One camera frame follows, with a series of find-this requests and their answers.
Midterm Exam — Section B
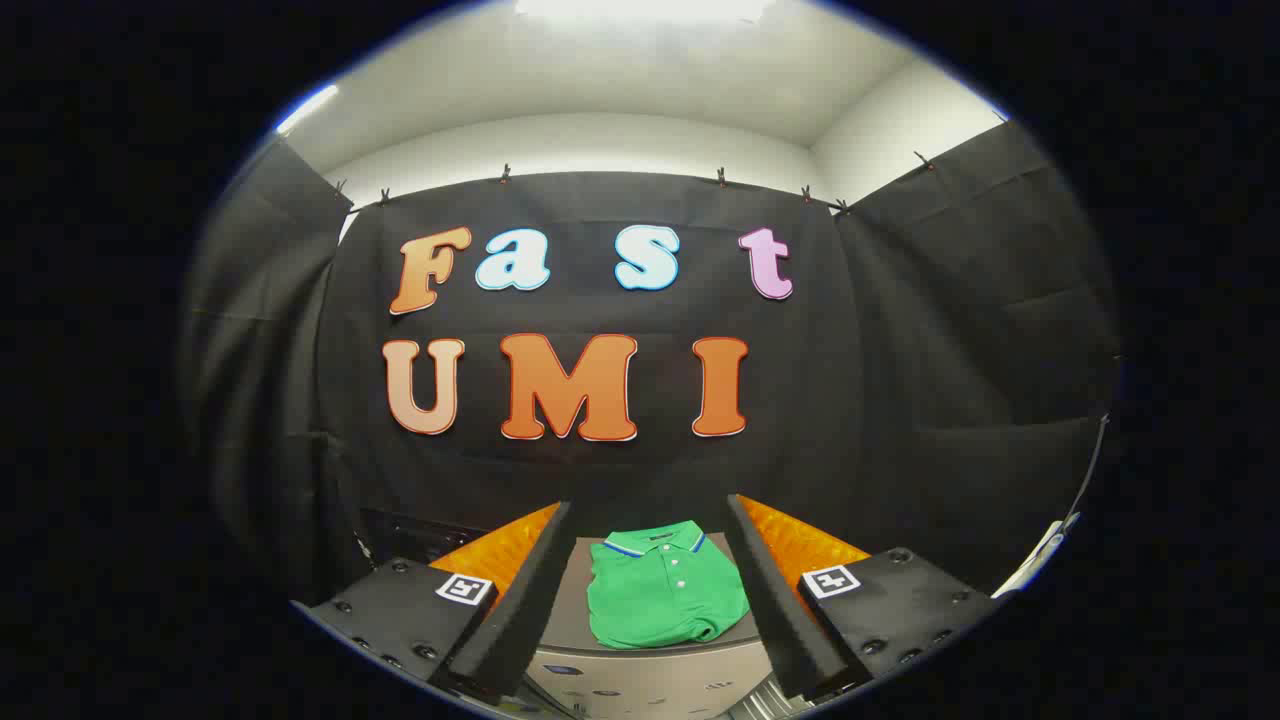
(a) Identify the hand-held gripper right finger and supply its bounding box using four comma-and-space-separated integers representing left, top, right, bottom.
726, 493, 1003, 703

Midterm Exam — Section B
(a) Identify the thin grey cable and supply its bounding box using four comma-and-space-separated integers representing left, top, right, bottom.
1060, 412, 1111, 526

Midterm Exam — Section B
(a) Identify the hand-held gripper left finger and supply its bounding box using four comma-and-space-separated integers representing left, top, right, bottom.
290, 500, 578, 703

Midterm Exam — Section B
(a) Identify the black backdrop cloth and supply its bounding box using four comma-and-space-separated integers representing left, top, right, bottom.
178, 120, 1121, 601

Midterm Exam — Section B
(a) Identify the row of backdrop clips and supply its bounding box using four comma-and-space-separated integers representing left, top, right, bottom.
333, 150, 936, 216

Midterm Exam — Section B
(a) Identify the green polo shirt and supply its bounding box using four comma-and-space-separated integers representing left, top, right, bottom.
586, 520, 751, 651

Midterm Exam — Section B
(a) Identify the white panel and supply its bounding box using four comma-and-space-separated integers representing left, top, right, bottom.
990, 512, 1083, 599

